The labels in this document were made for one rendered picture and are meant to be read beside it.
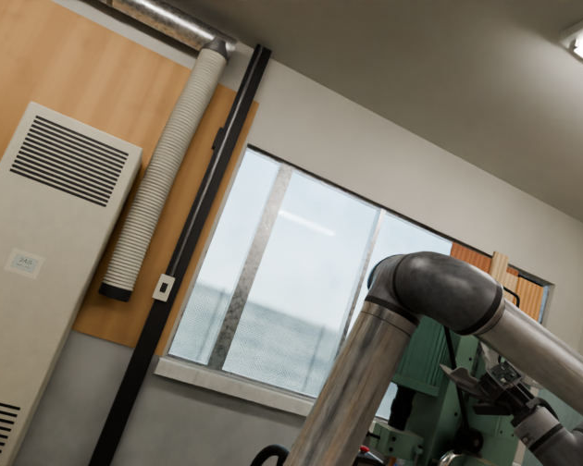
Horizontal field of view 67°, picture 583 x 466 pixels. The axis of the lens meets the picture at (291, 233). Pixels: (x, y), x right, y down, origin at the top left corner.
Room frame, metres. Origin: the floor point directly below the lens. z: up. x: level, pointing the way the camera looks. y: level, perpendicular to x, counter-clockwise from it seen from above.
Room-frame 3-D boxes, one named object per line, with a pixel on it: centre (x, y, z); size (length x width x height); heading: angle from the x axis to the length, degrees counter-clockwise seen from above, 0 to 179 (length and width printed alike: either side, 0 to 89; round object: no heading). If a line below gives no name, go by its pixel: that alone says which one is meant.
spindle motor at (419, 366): (1.37, -0.48, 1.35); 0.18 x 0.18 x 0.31
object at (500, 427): (1.32, -0.74, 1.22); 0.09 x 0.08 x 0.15; 115
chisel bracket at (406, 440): (1.38, -0.50, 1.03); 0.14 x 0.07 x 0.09; 115
